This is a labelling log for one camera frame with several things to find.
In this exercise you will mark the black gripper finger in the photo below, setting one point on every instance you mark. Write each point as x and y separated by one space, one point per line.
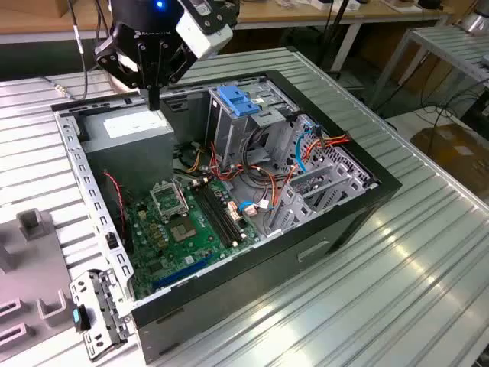
111 61
179 63

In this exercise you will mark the grey metal disk bay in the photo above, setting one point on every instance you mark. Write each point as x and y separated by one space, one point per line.
294 206

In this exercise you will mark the blue plastic drive latch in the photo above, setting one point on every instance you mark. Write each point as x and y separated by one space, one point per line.
235 99

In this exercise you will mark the grey optical drive cage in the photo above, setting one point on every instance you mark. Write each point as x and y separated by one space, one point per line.
229 134

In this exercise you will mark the grey power supply unit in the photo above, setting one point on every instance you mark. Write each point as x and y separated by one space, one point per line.
126 160

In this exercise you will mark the wooden desk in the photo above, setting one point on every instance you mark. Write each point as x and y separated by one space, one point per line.
286 17

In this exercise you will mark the white desk box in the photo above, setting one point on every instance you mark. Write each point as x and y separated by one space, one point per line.
321 4

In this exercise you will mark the black RAM slot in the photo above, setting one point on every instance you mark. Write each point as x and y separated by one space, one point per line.
209 214
225 214
215 214
220 214

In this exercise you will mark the black stand pole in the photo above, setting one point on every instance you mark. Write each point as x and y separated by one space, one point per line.
336 26

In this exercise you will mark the CPU socket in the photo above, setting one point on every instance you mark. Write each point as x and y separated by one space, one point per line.
183 231

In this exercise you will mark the green motherboard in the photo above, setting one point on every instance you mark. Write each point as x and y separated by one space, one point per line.
198 248

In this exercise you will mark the blue expansion slot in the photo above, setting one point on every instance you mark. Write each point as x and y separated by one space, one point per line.
175 276

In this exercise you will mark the grey part rack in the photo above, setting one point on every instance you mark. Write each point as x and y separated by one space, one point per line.
34 267

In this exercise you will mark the black open PC case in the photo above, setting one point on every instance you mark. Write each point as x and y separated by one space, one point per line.
248 279

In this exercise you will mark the black latch with blue tab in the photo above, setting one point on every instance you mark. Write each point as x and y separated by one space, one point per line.
76 316

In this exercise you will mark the metal slat side table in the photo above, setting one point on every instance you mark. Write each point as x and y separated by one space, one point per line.
451 46

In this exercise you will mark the large brown cardboard box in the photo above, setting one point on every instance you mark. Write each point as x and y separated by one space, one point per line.
458 160

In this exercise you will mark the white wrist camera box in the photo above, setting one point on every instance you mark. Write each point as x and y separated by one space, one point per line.
202 38

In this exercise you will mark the grey card retention bracket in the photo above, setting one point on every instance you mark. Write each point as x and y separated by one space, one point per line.
91 298

